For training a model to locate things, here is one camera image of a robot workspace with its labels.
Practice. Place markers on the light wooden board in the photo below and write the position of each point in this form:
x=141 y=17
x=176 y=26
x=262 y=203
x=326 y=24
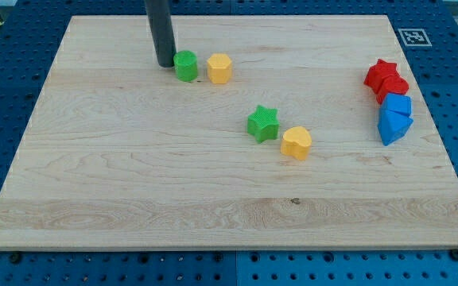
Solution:
x=119 y=155

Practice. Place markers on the green star block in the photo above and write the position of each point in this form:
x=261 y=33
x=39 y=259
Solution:
x=263 y=124

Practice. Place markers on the blue triangle block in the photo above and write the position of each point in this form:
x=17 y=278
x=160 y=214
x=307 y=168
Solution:
x=392 y=126

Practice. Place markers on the red star block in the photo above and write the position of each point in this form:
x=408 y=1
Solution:
x=378 y=73

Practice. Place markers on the green cylinder block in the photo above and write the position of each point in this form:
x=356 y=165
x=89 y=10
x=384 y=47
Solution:
x=185 y=63

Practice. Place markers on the blue cube block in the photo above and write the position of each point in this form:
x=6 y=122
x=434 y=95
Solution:
x=400 y=104

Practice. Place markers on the dark grey cylindrical robot stick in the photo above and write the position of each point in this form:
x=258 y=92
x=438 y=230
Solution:
x=160 y=23

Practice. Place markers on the white fiducial marker tag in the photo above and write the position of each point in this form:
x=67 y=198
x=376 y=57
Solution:
x=414 y=37

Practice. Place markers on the yellow heart block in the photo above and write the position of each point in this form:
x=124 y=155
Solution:
x=296 y=142

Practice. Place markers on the yellow hexagon block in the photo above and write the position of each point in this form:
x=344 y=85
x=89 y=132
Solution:
x=219 y=67

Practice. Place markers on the red cylinder block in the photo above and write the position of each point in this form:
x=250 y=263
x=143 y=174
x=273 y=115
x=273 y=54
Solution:
x=392 y=84

